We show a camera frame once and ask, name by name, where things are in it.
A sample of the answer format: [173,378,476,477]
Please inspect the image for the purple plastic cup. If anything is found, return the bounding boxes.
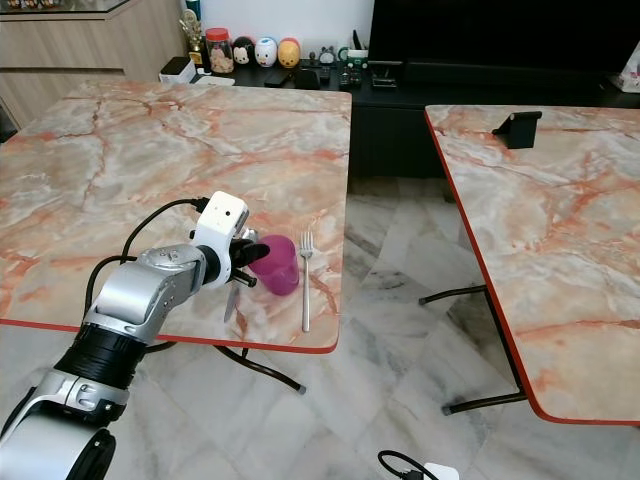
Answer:
[248,235,302,299]

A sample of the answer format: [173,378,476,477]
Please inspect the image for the silver fork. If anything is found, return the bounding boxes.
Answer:
[298,232,315,334]

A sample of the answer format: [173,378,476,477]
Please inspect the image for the black metal table legs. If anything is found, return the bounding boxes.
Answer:
[145,340,307,394]
[418,284,532,417]

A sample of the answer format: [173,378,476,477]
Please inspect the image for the white and blue round toy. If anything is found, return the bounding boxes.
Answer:
[254,37,280,69]

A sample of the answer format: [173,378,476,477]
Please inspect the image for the black round mouse toy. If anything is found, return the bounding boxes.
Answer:
[232,37,257,68]

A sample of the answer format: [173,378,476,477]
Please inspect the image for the white small box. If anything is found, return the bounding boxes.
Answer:
[159,57,197,84]

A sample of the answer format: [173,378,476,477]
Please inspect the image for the yellow and orange round toy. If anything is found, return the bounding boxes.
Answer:
[277,38,303,70]

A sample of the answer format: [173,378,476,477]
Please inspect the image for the red-lidded snack jar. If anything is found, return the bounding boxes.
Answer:
[205,28,236,76]

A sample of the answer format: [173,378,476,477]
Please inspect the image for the green and white mug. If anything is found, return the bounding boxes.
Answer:
[344,47,370,73]

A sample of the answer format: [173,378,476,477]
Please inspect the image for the gold trophy figure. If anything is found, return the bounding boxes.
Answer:
[179,8,207,67]

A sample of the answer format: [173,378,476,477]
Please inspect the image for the light wooden cabinet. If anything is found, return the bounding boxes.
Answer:
[0,0,191,129]

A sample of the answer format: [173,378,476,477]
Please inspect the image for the black phone stand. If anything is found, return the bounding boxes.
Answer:
[491,110,544,151]

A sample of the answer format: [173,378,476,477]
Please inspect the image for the black soundbar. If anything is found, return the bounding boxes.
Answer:
[398,59,613,87]

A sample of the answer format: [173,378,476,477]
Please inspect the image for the black television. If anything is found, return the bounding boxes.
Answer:
[367,0,640,69]

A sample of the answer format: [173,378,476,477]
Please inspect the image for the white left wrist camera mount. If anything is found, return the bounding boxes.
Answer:
[189,192,251,287]

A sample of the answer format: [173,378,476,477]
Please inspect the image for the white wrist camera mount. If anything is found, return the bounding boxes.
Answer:
[421,461,462,480]
[189,192,251,287]

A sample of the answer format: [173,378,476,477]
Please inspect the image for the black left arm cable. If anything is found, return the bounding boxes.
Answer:
[84,198,207,313]

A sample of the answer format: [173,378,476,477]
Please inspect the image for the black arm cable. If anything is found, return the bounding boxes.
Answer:
[377,449,428,480]
[84,198,207,313]

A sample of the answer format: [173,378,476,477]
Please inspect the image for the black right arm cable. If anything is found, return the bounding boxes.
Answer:
[377,449,428,480]

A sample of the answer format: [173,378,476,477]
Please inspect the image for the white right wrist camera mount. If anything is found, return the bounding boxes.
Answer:
[421,461,462,480]

